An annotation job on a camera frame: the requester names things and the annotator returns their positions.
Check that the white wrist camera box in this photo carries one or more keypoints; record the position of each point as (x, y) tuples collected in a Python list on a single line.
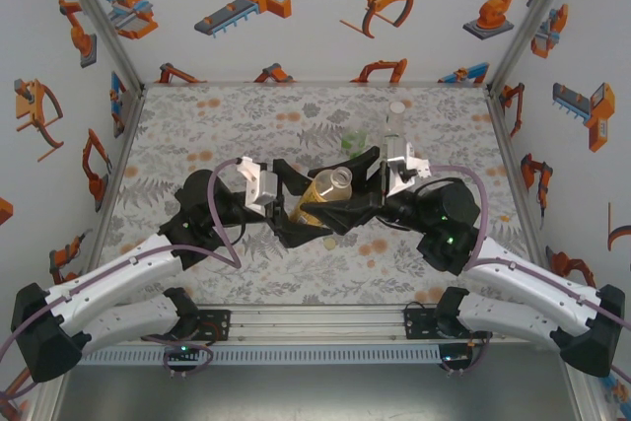
[(404, 164), (259, 187)]

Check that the floral table mat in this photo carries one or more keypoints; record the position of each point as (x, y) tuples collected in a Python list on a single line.
[(246, 120)]

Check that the yellow bottle cap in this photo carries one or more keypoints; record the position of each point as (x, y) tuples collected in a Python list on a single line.
[(329, 244)]

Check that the short clear green-label bottle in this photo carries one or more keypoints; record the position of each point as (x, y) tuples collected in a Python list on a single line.
[(354, 142)]

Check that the aluminium front rail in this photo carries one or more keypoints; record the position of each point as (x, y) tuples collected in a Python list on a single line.
[(315, 325)]

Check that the white bottle cap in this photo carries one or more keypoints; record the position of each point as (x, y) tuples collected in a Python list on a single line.
[(397, 107)]

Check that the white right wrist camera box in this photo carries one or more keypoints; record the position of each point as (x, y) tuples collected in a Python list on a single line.
[(404, 164)]

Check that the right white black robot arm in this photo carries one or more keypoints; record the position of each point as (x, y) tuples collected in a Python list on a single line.
[(517, 273)]

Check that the small circuit board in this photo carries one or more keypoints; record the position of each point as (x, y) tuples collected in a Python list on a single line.
[(453, 358), (180, 348)]

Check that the aluminium frame post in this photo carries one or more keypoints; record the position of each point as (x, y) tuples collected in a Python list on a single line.
[(535, 12), (98, 12)]

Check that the yellow tea bottle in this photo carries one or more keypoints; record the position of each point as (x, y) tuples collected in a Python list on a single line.
[(325, 189)]

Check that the aluminium side rail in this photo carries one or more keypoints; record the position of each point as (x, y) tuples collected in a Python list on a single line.
[(125, 145), (508, 145)]

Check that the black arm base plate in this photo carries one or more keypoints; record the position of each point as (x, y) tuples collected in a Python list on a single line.
[(414, 322), (219, 325)]

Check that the tall clear white-label bottle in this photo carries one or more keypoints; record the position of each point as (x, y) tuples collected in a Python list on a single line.
[(394, 127)]

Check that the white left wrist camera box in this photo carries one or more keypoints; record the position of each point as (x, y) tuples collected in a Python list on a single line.
[(259, 187)]

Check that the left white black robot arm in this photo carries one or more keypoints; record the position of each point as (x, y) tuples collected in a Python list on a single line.
[(113, 273)]

